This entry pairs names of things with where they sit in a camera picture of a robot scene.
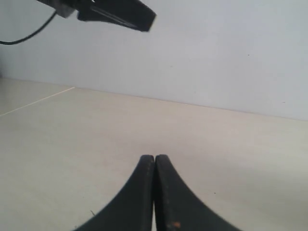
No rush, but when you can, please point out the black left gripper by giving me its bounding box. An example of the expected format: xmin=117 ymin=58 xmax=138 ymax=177
xmin=38 ymin=0 xmax=156 ymax=32

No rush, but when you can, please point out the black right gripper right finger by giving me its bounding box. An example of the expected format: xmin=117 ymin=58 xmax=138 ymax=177
xmin=154 ymin=154 xmax=238 ymax=231

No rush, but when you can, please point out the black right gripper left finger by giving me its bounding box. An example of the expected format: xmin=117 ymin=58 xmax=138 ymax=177
xmin=76 ymin=155 xmax=154 ymax=231

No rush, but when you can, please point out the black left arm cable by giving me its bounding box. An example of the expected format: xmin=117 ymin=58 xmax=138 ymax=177
xmin=0 ymin=11 xmax=57 ymax=46

